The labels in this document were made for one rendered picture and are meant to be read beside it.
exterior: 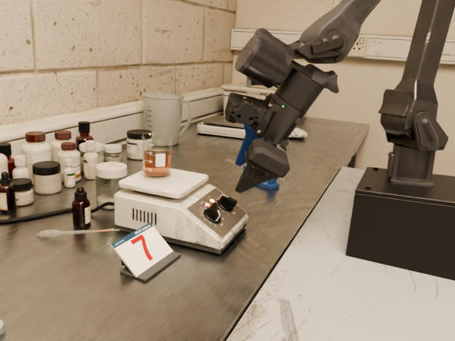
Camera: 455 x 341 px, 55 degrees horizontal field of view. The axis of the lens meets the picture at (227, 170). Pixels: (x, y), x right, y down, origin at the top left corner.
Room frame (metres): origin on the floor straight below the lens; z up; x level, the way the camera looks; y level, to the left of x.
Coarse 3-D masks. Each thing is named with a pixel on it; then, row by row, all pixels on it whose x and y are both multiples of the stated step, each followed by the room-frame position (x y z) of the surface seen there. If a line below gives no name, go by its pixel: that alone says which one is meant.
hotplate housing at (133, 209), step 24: (120, 192) 0.68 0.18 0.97; (144, 192) 0.68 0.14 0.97; (192, 192) 0.70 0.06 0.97; (120, 216) 0.67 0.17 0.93; (144, 216) 0.65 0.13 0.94; (168, 216) 0.64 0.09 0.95; (192, 216) 0.63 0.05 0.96; (168, 240) 0.64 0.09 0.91; (192, 240) 0.62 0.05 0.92; (216, 240) 0.61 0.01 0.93
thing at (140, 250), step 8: (144, 232) 0.60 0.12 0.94; (152, 232) 0.61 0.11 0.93; (128, 240) 0.57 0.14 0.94; (136, 240) 0.58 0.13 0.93; (144, 240) 0.59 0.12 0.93; (152, 240) 0.60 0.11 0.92; (160, 240) 0.61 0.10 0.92; (120, 248) 0.55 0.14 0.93; (128, 248) 0.56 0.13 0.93; (136, 248) 0.57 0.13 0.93; (144, 248) 0.58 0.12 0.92; (152, 248) 0.59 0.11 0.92; (160, 248) 0.60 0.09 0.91; (168, 248) 0.61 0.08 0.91; (128, 256) 0.55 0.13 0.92; (136, 256) 0.55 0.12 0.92; (144, 256) 0.56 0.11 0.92; (152, 256) 0.57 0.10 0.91; (136, 264) 0.54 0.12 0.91; (144, 264) 0.55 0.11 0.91
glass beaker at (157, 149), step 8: (144, 136) 0.71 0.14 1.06; (152, 136) 0.70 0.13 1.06; (160, 136) 0.70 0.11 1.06; (168, 136) 0.74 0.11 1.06; (144, 144) 0.71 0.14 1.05; (152, 144) 0.70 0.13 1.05; (160, 144) 0.70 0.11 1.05; (168, 144) 0.71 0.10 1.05; (144, 152) 0.71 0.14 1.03; (152, 152) 0.70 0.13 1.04; (160, 152) 0.70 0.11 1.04; (168, 152) 0.71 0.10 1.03; (144, 160) 0.71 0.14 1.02; (152, 160) 0.70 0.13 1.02; (160, 160) 0.70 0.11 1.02; (168, 160) 0.71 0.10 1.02; (144, 168) 0.71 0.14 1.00; (152, 168) 0.70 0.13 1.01; (160, 168) 0.70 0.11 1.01; (168, 168) 0.71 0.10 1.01; (144, 176) 0.71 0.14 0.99; (152, 176) 0.70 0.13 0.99; (160, 176) 0.70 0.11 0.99; (168, 176) 0.71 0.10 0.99
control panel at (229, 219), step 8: (216, 192) 0.73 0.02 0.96; (200, 200) 0.68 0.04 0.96; (208, 200) 0.69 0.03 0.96; (216, 200) 0.70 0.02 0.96; (192, 208) 0.64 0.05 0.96; (200, 208) 0.65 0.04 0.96; (240, 208) 0.72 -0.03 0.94; (200, 216) 0.63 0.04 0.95; (224, 216) 0.67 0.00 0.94; (232, 216) 0.68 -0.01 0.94; (240, 216) 0.70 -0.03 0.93; (208, 224) 0.62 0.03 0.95; (216, 224) 0.64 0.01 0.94; (224, 224) 0.65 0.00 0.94; (232, 224) 0.66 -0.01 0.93; (216, 232) 0.62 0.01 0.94; (224, 232) 0.63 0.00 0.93
